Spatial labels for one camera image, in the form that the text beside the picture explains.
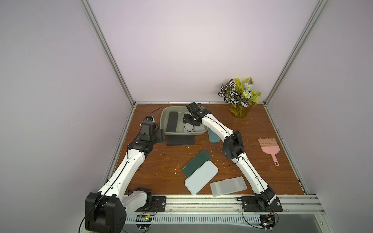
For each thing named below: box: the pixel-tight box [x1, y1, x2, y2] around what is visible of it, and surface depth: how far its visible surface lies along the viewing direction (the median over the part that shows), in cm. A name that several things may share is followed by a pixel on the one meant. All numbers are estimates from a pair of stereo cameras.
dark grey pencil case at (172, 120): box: [166, 111, 179, 133], surface depth 109 cm
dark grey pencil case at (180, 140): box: [166, 134, 195, 147], surface depth 99 cm
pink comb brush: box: [257, 137, 280, 167], surface depth 97 cm
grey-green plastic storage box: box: [159, 105, 209, 136], surface depth 108 cm
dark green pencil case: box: [181, 149, 211, 178], surface depth 87 cm
